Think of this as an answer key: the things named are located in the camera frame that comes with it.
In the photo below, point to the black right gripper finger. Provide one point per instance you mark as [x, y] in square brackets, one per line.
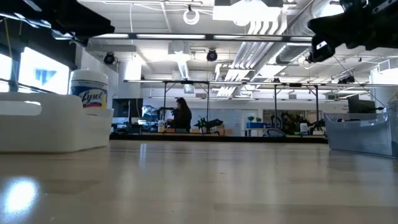
[329, 26]

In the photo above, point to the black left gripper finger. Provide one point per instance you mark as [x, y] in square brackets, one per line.
[90, 29]

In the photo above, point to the black background robot arm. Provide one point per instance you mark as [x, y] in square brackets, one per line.
[213, 123]

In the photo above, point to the yellow white Lysol wipes canister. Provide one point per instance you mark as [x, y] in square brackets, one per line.
[88, 90]

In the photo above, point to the long ceiling light bar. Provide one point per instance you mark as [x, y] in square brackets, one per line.
[171, 36]

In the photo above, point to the white plastic bin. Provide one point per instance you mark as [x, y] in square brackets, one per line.
[56, 133]

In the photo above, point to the clear grey plastic bin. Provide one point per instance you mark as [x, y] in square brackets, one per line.
[357, 137]

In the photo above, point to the small yellow white canister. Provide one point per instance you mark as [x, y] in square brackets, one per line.
[161, 126]

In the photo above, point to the blue box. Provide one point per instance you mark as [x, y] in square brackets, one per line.
[256, 125]

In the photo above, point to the person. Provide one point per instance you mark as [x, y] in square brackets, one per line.
[183, 116]

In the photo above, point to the brown cardboard box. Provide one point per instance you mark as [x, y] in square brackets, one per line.
[225, 130]

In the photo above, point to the black ceiling dome camera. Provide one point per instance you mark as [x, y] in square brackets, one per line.
[212, 56]
[109, 59]

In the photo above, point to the silver ventilation duct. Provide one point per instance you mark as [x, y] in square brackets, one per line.
[292, 37]

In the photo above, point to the black background station frame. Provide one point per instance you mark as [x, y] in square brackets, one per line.
[295, 84]
[186, 82]

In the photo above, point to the black aluminium table frame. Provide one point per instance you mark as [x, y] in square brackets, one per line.
[217, 138]

